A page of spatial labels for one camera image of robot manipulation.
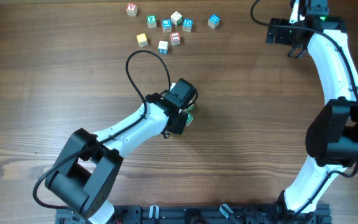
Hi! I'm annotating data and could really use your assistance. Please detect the plain top green-sided block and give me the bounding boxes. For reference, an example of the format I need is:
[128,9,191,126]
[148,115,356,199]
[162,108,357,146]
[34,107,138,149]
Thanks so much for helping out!
[170,11,183,26]

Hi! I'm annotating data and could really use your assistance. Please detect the red Y letter block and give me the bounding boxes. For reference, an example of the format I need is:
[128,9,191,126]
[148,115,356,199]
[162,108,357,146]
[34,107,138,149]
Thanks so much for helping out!
[126,3,138,16]

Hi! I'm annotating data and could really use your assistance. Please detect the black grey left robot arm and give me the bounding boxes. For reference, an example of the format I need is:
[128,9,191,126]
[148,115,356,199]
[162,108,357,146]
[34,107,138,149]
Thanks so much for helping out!
[45,78,198,223]

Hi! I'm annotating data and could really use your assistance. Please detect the green Z letter block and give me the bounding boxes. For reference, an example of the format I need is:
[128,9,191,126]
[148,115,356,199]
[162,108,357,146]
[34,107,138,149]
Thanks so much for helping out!
[147,15,157,28]

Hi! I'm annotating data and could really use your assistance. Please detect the red E letter block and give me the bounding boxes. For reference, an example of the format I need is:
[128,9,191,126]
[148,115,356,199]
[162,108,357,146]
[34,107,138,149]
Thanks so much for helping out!
[170,32,181,45]

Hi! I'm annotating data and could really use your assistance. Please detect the blue symbol block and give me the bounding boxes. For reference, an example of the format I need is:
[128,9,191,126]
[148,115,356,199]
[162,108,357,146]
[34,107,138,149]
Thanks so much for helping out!
[208,14,220,29]

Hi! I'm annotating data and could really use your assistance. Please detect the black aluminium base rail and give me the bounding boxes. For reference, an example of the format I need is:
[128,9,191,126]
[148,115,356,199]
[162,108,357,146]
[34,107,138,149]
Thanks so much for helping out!
[55,204,333,224]

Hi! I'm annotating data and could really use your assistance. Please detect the green J letter block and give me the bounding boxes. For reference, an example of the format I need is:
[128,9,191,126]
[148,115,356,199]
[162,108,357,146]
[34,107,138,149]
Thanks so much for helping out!
[186,104,195,111]

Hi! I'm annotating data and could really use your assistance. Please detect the blue 2 number block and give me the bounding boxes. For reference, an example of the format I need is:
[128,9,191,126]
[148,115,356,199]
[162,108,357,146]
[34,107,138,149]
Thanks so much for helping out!
[158,40,168,54]

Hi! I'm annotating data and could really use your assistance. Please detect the blue L letter block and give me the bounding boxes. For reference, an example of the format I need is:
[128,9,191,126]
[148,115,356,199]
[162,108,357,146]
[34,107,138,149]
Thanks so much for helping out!
[162,19,172,33]

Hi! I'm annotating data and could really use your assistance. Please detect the yellow top block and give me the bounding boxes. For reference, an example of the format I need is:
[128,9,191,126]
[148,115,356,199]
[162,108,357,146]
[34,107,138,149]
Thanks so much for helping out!
[136,33,148,47]

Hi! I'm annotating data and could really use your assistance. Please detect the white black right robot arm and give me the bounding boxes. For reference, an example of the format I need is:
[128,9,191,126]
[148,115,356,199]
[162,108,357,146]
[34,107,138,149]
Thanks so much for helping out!
[266,1,358,216]

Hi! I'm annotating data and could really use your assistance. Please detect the black left camera cable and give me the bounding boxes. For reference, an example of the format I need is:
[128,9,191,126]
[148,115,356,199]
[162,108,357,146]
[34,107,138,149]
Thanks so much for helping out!
[32,50,172,210]

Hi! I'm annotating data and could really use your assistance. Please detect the blue D letter block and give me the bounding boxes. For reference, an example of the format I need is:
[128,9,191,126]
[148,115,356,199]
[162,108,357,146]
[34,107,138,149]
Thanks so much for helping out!
[182,18,193,32]

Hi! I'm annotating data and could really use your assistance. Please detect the green N letter block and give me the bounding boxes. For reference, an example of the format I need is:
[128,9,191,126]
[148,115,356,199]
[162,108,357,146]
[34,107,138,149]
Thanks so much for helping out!
[186,113,194,126]

